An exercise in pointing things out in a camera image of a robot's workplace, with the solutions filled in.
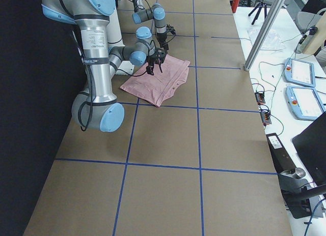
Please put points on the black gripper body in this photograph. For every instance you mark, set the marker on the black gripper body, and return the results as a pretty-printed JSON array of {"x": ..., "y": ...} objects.
[
  {"x": 161, "y": 39},
  {"x": 152, "y": 60}
]

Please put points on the pink Snoopy t-shirt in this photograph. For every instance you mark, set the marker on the pink Snoopy t-shirt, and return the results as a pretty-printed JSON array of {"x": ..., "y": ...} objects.
[{"x": 160, "y": 86}]

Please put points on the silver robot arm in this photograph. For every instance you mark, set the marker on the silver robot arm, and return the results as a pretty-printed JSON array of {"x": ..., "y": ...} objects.
[
  {"x": 156, "y": 13},
  {"x": 102, "y": 52}
]

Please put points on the red cylinder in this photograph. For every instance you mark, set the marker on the red cylinder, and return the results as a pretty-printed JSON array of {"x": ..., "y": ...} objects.
[{"x": 234, "y": 5}]

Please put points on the black tripod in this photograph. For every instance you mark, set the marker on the black tripod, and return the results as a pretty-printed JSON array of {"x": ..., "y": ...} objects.
[{"x": 258, "y": 8}]

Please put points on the orange circuit board upper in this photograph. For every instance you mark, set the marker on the orange circuit board upper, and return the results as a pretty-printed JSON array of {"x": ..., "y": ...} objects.
[{"x": 260, "y": 98}]

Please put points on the orange circuit board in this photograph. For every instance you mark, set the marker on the orange circuit board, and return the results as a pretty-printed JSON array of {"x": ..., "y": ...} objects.
[
  {"x": 265, "y": 117},
  {"x": 260, "y": 98}
]

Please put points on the clear plastic bag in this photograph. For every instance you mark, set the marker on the clear plastic bag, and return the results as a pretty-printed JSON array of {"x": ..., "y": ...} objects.
[{"x": 272, "y": 41}]

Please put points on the brown paper table cover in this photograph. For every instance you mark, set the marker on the brown paper table cover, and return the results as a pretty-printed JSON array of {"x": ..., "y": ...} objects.
[{"x": 198, "y": 165}]

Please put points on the orange circuit board lower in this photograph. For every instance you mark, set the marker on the orange circuit board lower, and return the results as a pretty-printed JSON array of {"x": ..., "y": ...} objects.
[{"x": 265, "y": 117}]

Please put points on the upper teach pendant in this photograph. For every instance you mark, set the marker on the upper teach pendant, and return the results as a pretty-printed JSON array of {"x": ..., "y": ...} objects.
[{"x": 299, "y": 72}]

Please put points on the teach pendant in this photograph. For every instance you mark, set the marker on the teach pendant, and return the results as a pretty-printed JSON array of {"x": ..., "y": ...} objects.
[
  {"x": 304, "y": 102},
  {"x": 299, "y": 72}
]

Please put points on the lower teach pendant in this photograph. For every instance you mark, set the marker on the lower teach pendant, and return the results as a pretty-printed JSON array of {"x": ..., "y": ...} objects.
[{"x": 304, "y": 102}]

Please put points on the black box device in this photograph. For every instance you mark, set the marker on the black box device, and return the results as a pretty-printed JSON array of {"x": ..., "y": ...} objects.
[{"x": 281, "y": 158}]

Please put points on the black monitor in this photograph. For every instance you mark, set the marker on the black monitor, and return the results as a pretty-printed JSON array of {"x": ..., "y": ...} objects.
[{"x": 310, "y": 147}]

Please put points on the metal knob stand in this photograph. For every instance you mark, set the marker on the metal knob stand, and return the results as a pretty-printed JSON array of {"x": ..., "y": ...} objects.
[{"x": 292, "y": 180}]

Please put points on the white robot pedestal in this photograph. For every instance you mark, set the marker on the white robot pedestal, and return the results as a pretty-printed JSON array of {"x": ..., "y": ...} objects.
[{"x": 114, "y": 38}]

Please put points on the aluminium frame post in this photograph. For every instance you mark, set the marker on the aluminium frame post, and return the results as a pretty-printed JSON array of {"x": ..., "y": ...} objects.
[{"x": 268, "y": 22}]

